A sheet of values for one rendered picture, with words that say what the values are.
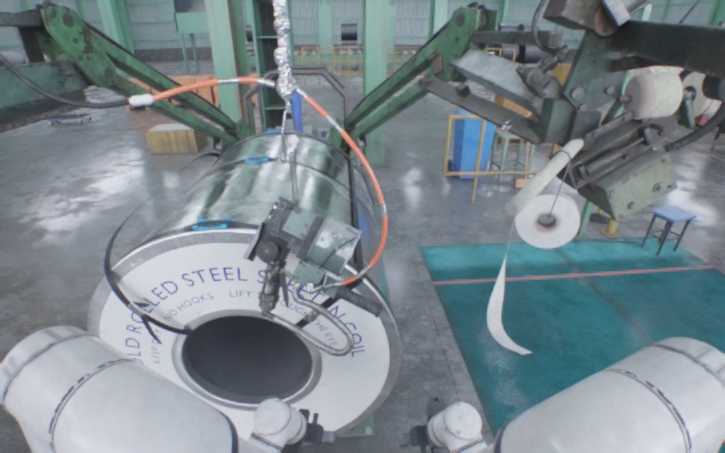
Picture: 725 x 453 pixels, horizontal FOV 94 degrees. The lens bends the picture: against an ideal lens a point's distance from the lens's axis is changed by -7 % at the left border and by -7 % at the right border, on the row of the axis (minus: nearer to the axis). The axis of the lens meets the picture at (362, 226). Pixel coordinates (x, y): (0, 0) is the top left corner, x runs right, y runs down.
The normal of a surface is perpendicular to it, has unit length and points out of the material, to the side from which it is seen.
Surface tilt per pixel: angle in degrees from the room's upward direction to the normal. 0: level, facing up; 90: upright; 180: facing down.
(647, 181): 90
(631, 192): 90
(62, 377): 17
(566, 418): 42
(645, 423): 25
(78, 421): 35
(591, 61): 90
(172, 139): 90
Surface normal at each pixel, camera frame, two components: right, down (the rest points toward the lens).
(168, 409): 0.66, -0.70
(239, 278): 0.05, 0.47
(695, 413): 0.23, -0.41
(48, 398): -0.27, -0.42
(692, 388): 0.11, -0.72
